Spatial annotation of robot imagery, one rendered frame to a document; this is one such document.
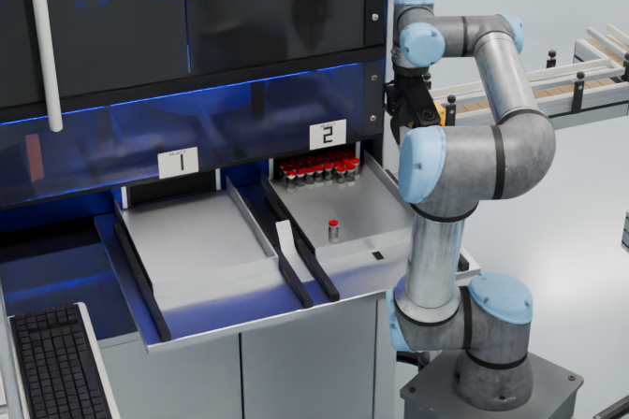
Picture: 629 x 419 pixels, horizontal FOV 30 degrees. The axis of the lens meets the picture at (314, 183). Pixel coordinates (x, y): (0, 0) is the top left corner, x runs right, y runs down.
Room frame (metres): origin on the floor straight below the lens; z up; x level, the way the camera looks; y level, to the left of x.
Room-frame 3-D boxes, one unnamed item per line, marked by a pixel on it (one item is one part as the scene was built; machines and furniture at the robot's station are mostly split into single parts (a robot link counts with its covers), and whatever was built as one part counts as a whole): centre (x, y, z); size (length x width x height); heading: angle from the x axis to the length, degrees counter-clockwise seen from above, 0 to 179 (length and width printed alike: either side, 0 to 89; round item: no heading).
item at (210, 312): (2.05, 0.07, 0.87); 0.70 x 0.48 x 0.02; 111
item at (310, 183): (2.28, -0.02, 0.91); 0.18 x 0.02 x 0.05; 112
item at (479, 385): (1.70, -0.34, 0.84); 0.15 x 0.15 x 0.10
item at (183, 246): (2.06, 0.26, 0.90); 0.34 x 0.26 x 0.04; 21
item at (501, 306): (1.70, -0.33, 0.96); 0.13 x 0.12 x 0.14; 93
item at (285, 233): (1.98, 0.04, 0.91); 0.14 x 0.03 x 0.06; 22
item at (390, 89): (2.06, -0.18, 1.24); 0.09 x 0.08 x 0.12; 21
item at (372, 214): (2.18, -0.06, 0.90); 0.34 x 0.26 x 0.04; 22
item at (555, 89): (2.62, -0.47, 0.92); 0.69 x 0.16 x 0.16; 111
